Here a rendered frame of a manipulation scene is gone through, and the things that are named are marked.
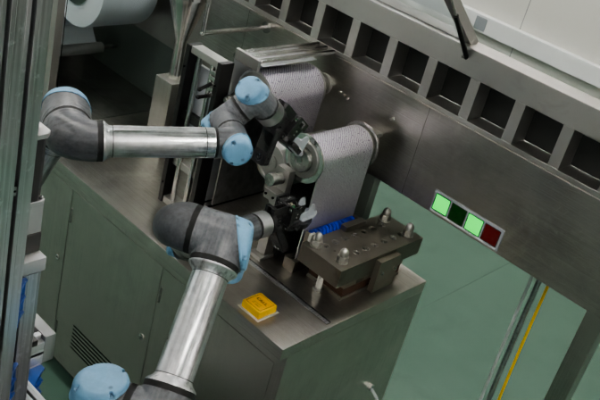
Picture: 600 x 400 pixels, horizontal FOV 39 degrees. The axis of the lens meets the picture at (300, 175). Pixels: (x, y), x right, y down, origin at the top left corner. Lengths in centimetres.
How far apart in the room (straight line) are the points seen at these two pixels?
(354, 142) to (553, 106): 58
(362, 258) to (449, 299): 198
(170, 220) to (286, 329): 57
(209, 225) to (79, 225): 109
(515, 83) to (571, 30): 251
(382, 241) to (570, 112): 69
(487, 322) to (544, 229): 199
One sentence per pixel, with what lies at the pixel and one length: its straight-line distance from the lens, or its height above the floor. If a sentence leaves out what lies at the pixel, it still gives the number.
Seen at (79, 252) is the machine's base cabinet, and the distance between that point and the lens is 300.
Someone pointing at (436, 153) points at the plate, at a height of 132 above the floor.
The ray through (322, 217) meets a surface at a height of 106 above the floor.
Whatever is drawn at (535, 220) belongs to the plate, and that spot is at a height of 130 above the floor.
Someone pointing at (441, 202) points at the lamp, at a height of 119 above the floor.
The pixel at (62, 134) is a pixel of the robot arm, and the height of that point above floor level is 140.
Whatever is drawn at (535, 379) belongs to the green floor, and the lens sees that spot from 417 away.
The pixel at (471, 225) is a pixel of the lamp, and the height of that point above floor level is 118.
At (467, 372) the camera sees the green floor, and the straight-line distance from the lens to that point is 401.
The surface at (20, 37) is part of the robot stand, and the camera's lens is 149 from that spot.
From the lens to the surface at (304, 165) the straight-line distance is 244.
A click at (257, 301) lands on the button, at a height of 92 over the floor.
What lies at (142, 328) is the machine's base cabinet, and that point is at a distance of 281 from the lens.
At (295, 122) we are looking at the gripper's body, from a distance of 230.
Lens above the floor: 231
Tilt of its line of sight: 27 degrees down
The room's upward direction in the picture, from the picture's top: 15 degrees clockwise
